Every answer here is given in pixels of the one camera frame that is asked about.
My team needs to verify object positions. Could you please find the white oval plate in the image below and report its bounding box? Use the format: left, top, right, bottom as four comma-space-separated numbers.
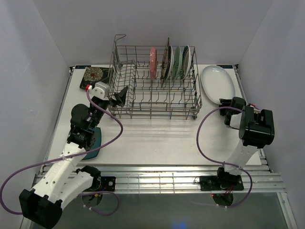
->
201, 65, 235, 104

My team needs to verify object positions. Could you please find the pink dotted scalloped plate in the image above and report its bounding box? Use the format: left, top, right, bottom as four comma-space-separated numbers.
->
149, 46, 157, 80

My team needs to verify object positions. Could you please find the cream floral square plate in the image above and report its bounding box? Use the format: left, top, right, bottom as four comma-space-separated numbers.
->
161, 37, 170, 87

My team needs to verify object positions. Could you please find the green red rimmed white plate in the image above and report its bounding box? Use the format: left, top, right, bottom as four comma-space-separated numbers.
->
181, 45, 192, 79

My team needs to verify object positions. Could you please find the green floral plate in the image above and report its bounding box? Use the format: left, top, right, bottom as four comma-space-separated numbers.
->
172, 46, 183, 79

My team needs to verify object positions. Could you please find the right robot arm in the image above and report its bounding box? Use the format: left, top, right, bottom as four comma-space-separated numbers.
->
215, 97, 275, 189

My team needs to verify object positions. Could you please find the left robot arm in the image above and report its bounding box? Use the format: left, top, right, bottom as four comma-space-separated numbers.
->
19, 83, 128, 229

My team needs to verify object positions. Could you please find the black floral square plate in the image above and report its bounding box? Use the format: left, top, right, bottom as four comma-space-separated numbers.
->
79, 67, 109, 90

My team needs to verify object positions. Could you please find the dark teal plate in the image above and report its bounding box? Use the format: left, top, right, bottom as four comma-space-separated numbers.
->
83, 127, 102, 160

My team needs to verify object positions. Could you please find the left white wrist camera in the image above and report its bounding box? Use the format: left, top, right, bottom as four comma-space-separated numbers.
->
85, 82, 110, 100

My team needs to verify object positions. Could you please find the grey wire dish rack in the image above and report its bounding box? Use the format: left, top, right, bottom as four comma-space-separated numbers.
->
109, 34, 202, 120

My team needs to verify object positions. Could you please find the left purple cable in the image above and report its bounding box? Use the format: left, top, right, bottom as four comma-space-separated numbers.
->
0, 84, 123, 217

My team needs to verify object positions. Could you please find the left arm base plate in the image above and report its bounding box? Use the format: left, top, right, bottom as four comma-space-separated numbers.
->
98, 177, 116, 192

